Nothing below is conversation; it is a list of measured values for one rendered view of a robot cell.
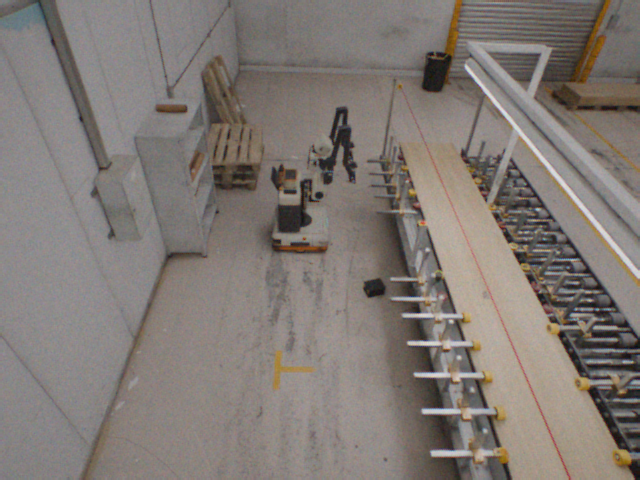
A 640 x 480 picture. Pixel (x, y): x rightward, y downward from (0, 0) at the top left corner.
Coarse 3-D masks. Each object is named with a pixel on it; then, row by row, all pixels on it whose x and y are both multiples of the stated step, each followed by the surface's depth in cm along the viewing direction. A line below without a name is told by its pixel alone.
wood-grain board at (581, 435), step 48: (432, 144) 532; (432, 192) 449; (432, 240) 389; (480, 240) 391; (480, 288) 344; (528, 288) 346; (480, 336) 307; (528, 336) 309; (480, 384) 278; (528, 384) 279; (528, 432) 254; (576, 432) 255
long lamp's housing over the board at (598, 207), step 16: (480, 80) 305; (496, 96) 280; (512, 112) 259; (528, 128) 240; (544, 144) 225; (560, 160) 211; (560, 176) 207; (576, 176) 199; (576, 192) 195; (592, 192) 189; (592, 208) 184; (608, 208) 180; (608, 224) 175; (624, 224) 172; (624, 240) 166
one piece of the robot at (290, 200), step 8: (280, 168) 454; (280, 176) 446; (304, 184) 469; (280, 192) 452; (288, 192) 453; (296, 192) 454; (304, 192) 471; (280, 200) 450; (288, 200) 450; (296, 200) 451; (304, 200) 478; (280, 208) 457; (288, 208) 458; (296, 208) 458; (304, 208) 486; (280, 216) 465; (288, 216) 465; (296, 216) 465; (304, 216) 483; (280, 224) 473; (288, 224) 473; (296, 224) 473; (304, 224) 491
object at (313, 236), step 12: (276, 216) 507; (312, 216) 509; (324, 216) 511; (276, 228) 489; (312, 228) 492; (324, 228) 493; (276, 240) 485; (288, 240) 484; (300, 240) 484; (312, 240) 484; (324, 240) 485
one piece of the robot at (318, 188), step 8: (312, 144) 449; (312, 152) 435; (312, 160) 433; (320, 160) 430; (312, 168) 446; (312, 176) 456; (312, 184) 465; (320, 184) 457; (312, 192) 464; (320, 192) 463; (320, 200) 471
